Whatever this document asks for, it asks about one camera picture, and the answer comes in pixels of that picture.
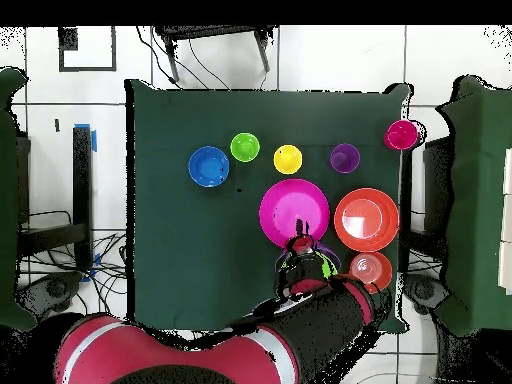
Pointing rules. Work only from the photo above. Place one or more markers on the green bowl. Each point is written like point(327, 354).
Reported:
point(330, 268)

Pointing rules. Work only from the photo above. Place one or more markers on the green cloth side table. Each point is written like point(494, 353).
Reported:
point(480, 200)
point(8, 200)

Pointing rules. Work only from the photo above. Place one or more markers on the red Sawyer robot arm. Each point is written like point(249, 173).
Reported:
point(320, 320)

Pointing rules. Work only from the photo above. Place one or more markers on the black stool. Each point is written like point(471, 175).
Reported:
point(208, 32)

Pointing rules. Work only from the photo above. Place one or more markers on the large pink bowl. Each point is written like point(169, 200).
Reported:
point(288, 204)

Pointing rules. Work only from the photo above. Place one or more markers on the small orange bowl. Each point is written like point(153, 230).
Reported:
point(376, 268)

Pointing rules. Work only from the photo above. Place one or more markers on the green cup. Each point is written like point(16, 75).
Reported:
point(245, 147)

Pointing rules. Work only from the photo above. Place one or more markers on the blue bowl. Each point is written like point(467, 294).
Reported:
point(208, 167)

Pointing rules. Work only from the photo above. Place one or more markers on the large orange bowl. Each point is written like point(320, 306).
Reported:
point(344, 240)

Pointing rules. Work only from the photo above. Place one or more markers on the yellow cup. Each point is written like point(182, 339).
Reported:
point(288, 160)

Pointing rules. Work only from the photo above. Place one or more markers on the blue tape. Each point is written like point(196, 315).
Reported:
point(94, 140)

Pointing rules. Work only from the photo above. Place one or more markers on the black metal post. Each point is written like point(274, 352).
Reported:
point(407, 192)

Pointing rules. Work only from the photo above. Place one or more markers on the purple bowl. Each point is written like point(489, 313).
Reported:
point(332, 254)

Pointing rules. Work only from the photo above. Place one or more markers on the dark green tablecloth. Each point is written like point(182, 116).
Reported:
point(240, 112)

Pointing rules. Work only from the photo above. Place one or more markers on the purple cup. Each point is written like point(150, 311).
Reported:
point(344, 158)

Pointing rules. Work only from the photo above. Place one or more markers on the pink cup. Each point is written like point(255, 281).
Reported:
point(401, 135)

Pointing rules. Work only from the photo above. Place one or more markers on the black metal frame beam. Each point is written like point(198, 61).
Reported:
point(82, 180)

